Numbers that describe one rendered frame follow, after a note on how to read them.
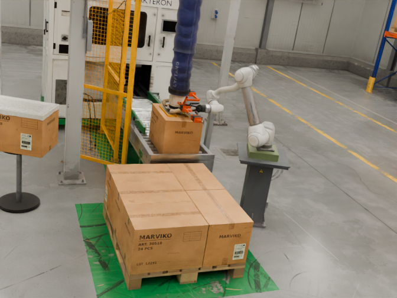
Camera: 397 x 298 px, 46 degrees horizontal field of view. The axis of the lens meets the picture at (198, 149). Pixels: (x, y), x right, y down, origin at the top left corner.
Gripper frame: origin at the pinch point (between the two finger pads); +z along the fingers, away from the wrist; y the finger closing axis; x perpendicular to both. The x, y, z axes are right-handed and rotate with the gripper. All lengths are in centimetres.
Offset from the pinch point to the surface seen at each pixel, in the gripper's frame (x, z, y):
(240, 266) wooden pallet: -138, -16, 96
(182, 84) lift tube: 15.8, 0.5, -19.8
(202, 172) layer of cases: -42, -11, 53
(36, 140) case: -18, 144, 29
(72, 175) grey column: 59, 101, 101
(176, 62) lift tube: 20.9, 8.7, -41.4
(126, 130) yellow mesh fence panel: 65, 43, 49
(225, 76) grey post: 271, -164, 27
